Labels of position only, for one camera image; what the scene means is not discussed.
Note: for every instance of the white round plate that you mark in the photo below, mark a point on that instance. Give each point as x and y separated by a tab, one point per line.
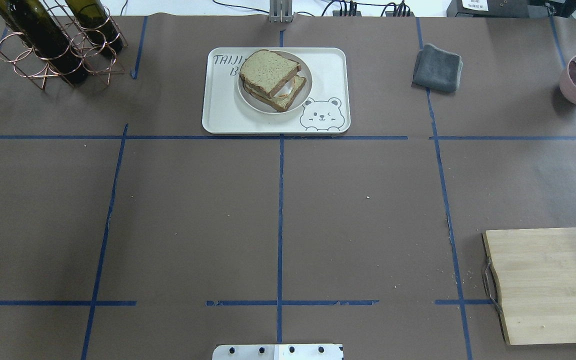
301	97

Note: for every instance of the fried egg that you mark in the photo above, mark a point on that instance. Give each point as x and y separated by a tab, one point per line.
287	88

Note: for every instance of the bread slice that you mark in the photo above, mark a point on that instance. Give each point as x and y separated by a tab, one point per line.
282	102
266	72

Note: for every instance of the cream bear tray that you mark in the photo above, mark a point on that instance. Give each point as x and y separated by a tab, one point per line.
325	112

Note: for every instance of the grey folded cloth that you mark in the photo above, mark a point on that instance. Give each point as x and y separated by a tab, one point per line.
437	69

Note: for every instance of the green wine bottle middle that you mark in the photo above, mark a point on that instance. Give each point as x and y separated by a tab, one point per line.
100	30

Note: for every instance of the green wine bottle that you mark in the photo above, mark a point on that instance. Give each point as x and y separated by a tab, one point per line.
6	15
100	30
34	20

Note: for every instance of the wooden cutting board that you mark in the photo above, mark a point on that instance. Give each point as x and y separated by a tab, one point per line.
534	277

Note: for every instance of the green wine bottle near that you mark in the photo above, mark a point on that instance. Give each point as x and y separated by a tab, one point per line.
34	20

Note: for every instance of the green wine bottle far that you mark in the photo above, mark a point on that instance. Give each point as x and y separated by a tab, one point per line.
6	15

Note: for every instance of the aluminium frame post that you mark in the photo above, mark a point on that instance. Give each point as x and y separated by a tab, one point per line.
281	11

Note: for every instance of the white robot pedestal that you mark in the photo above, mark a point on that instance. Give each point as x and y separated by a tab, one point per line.
308	351

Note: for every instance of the copper wire bottle rack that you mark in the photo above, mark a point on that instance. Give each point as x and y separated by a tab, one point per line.
18	52

